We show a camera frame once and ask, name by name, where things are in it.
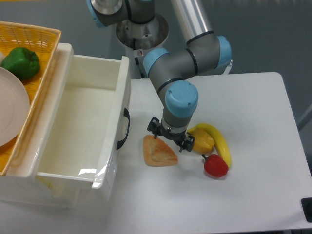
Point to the red bell pepper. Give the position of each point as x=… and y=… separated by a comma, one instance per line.
x=215, y=165

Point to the white plastic drawer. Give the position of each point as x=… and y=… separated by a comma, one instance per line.
x=81, y=149

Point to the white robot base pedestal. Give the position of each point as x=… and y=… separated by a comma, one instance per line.
x=139, y=39

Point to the triangle bread pastry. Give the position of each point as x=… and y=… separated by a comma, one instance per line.
x=157, y=153

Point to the green bell pepper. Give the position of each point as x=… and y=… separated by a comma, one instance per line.
x=22, y=62

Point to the yellow bell pepper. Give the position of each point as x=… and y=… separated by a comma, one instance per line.
x=204, y=142

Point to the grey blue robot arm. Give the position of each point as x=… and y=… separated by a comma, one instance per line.
x=169, y=73

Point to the black drawer handle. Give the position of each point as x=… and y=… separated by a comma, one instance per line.
x=125, y=128

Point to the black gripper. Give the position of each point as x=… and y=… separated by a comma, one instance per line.
x=186, y=141

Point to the yellow banana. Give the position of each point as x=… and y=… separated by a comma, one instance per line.
x=220, y=142

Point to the beige round plate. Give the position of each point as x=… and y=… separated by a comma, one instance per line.
x=14, y=106

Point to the yellow woven basket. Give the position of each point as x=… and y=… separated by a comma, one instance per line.
x=44, y=42

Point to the white drawer cabinet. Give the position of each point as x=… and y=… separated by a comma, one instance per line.
x=22, y=183

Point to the black object at table edge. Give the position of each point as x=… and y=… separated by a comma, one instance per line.
x=307, y=208

